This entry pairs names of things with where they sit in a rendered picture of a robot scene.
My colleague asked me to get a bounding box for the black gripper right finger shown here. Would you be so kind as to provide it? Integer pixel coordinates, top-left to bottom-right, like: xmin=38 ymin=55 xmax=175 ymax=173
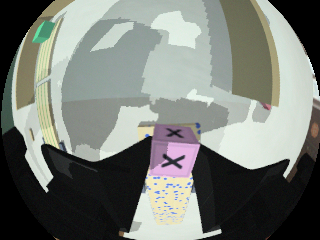
xmin=192 ymin=143 xmax=291 ymax=233

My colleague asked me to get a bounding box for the pink cube with black x marks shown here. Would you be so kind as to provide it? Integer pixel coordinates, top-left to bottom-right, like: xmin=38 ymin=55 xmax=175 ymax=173
xmin=149 ymin=123 xmax=200 ymax=179

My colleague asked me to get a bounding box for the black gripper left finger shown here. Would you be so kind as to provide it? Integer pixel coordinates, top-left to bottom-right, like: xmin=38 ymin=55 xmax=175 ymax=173
xmin=41 ymin=136 xmax=152 ymax=233

